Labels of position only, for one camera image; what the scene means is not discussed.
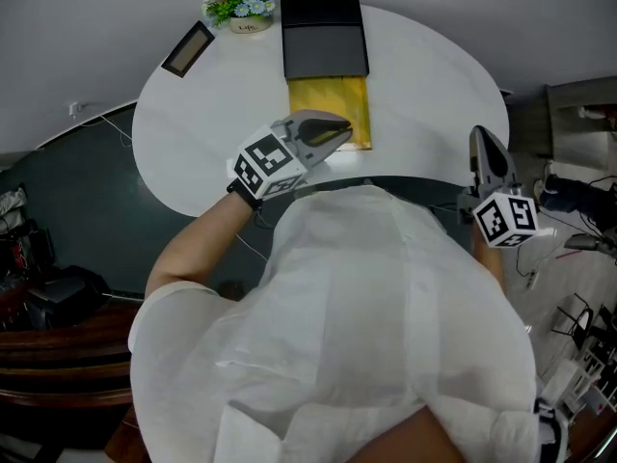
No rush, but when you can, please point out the black wristband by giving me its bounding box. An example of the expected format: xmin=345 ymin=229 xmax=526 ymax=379
xmin=226 ymin=178 xmax=264 ymax=211

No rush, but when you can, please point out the grey cabinet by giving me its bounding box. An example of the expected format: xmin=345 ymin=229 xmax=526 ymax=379
xmin=544 ymin=77 xmax=617 ymax=158

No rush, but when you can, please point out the brown wooden bench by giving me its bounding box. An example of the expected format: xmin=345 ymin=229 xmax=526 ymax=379
xmin=0 ymin=301 xmax=146 ymax=463

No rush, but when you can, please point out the black chair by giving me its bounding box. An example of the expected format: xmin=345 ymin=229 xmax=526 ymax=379
xmin=551 ymin=294 xmax=597 ymax=351

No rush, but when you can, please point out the white strap with black buckle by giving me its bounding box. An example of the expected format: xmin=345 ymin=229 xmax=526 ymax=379
xmin=532 ymin=395 xmax=571 ymax=463

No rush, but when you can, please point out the person's left forearm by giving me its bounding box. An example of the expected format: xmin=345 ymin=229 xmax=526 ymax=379
xmin=144 ymin=193 xmax=256 ymax=298

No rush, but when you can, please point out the white charger with cable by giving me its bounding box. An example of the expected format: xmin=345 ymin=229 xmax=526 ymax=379
xmin=67 ymin=99 xmax=134 ymax=149

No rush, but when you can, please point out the black case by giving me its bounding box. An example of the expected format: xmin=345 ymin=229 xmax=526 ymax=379
xmin=26 ymin=265 xmax=112 ymax=330

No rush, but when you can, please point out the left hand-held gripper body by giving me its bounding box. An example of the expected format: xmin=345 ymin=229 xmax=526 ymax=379
xmin=232 ymin=117 xmax=330 ymax=201

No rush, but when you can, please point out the pile of bags and cables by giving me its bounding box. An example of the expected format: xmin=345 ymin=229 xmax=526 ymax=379
xmin=0 ymin=185 xmax=57 ymax=284

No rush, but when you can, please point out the person's white shirt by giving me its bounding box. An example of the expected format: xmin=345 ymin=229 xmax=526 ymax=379
xmin=127 ymin=180 xmax=570 ymax=463

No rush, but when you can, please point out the person's neck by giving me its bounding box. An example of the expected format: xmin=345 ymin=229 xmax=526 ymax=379
xmin=354 ymin=402 xmax=469 ymax=463

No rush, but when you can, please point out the black box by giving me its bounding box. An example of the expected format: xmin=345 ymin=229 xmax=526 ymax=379
xmin=279 ymin=0 xmax=371 ymax=81

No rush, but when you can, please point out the person's right forearm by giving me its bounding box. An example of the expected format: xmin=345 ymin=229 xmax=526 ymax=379
xmin=474 ymin=238 xmax=507 ymax=289

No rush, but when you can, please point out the black picture frame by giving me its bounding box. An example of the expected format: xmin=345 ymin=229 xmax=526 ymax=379
xmin=160 ymin=19 xmax=217 ymax=80

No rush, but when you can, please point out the grey office chair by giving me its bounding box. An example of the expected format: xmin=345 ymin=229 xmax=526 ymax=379
xmin=563 ymin=227 xmax=617 ymax=256

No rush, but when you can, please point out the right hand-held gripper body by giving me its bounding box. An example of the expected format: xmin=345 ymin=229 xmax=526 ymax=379
xmin=455 ymin=185 xmax=540 ymax=250

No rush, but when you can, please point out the flower pot with artificial flowers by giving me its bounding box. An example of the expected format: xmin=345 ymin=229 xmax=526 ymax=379
xmin=201 ymin=0 xmax=277 ymax=36

